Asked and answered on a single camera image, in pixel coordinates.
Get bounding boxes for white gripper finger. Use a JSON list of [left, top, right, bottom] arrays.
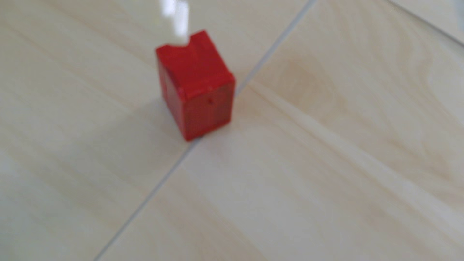
[[161, 0, 190, 46]]

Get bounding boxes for red rectangular block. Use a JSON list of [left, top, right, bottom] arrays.
[[155, 30, 236, 142]]

